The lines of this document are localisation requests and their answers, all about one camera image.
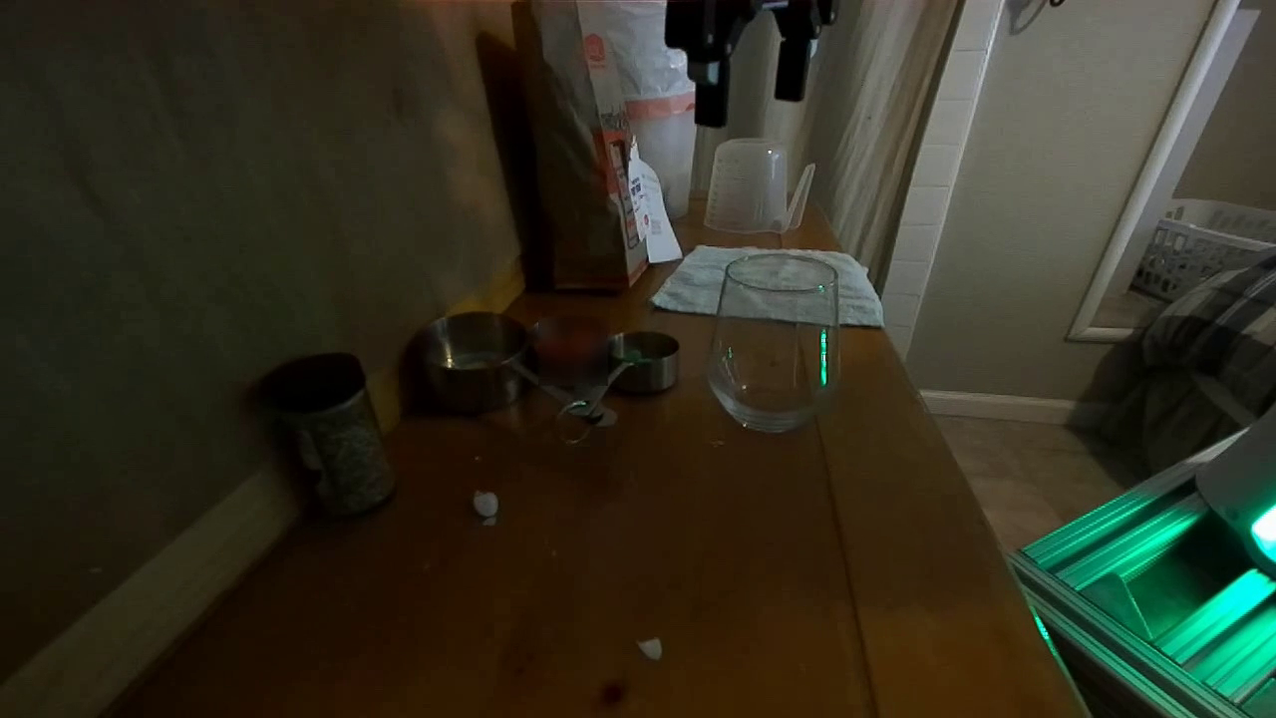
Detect patterned tin can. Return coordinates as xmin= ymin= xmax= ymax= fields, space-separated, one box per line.
xmin=261 ymin=349 xmax=403 ymax=522

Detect white blue paper packet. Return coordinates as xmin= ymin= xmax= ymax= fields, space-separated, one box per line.
xmin=624 ymin=135 xmax=685 ymax=269

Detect light blue cloth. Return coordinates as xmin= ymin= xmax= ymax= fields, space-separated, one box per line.
xmin=645 ymin=242 xmax=889 ymax=335

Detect brown paper bag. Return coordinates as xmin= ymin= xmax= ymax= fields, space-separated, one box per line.
xmin=508 ymin=0 xmax=657 ymax=300

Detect clear stemless glass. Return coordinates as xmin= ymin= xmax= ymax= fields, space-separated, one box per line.
xmin=702 ymin=249 xmax=844 ymax=439

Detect translucent plastic measuring pitcher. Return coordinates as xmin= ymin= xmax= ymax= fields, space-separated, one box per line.
xmin=702 ymin=132 xmax=820 ymax=249

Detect grey plaid blanket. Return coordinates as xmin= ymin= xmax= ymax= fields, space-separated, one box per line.
xmin=1065 ymin=254 xmax=1276 ymax=472

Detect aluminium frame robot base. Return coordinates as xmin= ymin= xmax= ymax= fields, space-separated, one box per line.
xmin=1004 ymin=448 xmax=1276 ymax=718

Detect wooden dresser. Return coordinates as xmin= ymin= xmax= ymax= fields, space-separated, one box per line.
xmin=99 ymin=197 xmax=1087 ymax=718

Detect white laundry basket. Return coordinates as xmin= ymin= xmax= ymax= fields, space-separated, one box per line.
xmin=1125 ymin=197 xmax=1276 ymax=312

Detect small steel measuring cup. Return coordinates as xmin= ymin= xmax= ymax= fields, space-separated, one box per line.
xmin=562 ymin=329 xmax=685 ymax=433

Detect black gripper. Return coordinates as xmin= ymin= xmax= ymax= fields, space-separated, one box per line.
xmin=661 ymin=0 xmax=844 ymax=132

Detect steel measuring cup red contents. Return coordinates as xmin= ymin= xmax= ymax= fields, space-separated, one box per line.
xmin=525 ymin=312 xmax=618 ymax=398

